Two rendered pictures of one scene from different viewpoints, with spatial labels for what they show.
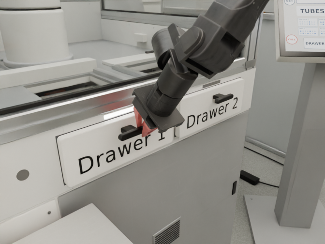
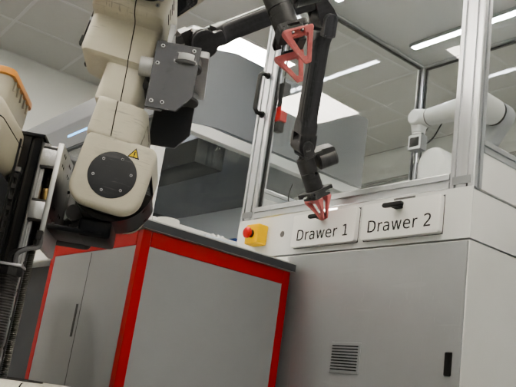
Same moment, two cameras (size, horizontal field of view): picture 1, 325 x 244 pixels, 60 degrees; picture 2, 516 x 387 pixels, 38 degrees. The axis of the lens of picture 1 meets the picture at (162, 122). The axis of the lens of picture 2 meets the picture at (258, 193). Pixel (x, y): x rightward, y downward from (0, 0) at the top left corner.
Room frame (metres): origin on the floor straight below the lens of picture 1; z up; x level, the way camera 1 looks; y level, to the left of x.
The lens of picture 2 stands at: (0.53, -2.23, 0.30)
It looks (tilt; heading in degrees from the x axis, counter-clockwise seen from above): 16 degrees up; 95
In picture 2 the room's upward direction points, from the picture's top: 8 degrees clockwise
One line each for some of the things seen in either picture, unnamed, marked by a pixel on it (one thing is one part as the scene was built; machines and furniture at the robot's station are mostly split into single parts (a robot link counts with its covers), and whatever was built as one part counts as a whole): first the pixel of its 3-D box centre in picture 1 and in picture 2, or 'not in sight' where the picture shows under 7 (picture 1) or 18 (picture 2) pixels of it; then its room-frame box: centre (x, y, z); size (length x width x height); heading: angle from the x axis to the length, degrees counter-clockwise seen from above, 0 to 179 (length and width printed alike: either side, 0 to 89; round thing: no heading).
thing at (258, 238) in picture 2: not in sight; (255, 235); (0.33, 0.32, 0.88); 0.07 x 0.05 x 0.07; 132
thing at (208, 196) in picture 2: not in sight; (150, 226); (-0.34, 1.58, 1.13); 1.78 x 1.14 x 0.45; 132
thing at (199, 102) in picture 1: (212, 105); (400, 218); (0.77, -0.15, 0.87); 0.29 x 0.02 x 0.11; 132
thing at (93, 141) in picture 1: (124, 139); (324, 228); (0.56, 0.09, 0.87); 0.29 x 0.02 x 0.11; 132
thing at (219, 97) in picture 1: (220, 97); (395, 205); (0.75, -0.16, 0.91); 0.07 x 0.04 x 0.01; 132
